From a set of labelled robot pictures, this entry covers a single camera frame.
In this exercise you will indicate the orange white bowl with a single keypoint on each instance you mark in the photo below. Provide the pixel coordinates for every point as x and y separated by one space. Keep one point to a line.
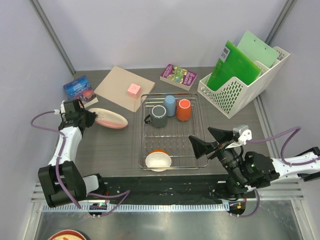
158 160

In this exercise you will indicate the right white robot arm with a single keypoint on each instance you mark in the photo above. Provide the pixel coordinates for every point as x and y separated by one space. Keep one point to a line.
251 171

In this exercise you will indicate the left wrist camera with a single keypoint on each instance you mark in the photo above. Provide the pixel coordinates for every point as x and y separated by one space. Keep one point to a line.
70 107

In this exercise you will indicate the white slotted cable duct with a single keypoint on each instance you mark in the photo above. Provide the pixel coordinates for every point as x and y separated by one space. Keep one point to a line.
100 207

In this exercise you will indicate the orange cup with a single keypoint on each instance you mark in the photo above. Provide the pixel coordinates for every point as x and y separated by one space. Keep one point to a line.
183 110

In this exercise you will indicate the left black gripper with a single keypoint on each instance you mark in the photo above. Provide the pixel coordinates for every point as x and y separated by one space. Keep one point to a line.
92 116

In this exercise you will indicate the blue cup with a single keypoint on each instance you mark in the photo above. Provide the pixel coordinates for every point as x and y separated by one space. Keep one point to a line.
170 105

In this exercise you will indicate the red rimmed plate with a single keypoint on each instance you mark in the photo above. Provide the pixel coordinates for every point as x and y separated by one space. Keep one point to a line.
67 234

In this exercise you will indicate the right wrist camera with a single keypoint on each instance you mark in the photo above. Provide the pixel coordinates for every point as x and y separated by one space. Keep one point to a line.
241 134

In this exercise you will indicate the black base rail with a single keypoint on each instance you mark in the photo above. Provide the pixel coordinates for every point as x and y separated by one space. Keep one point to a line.
163 189

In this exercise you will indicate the white perforated file organizer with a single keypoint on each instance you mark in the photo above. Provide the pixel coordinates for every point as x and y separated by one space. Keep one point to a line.
234 95

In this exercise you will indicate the purple children's book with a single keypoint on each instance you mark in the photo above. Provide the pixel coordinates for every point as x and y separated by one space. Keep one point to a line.
178 76

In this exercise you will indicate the dark green folder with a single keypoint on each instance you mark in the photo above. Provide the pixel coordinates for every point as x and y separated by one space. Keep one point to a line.
232 63

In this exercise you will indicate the blue Jane Eyre book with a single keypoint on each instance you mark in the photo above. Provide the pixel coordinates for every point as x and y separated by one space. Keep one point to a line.
81 89

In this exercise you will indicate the pink cube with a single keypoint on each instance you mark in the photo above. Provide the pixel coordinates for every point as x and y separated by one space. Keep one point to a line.
134 91

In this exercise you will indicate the light green clipboard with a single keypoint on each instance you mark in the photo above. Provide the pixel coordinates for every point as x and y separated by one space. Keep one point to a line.
257 50

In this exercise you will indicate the pink cream plate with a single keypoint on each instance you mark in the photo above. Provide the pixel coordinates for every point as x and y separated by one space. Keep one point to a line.
109 119

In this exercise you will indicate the grey mug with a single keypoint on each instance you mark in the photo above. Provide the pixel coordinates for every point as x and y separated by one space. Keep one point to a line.
158 117

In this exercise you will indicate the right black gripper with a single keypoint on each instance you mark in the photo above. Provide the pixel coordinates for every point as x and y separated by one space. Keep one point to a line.
200 148

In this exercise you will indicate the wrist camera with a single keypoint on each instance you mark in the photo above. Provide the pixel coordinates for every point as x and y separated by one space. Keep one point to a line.
241 134
70 107

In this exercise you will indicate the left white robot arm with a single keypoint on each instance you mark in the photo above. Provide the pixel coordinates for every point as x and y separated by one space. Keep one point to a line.
60 180

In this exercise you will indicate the brown cardboard sheet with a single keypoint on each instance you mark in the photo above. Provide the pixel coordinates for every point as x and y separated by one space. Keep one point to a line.
115 85

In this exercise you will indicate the metal wire dish rack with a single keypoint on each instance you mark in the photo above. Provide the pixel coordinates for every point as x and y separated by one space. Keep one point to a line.
174 137

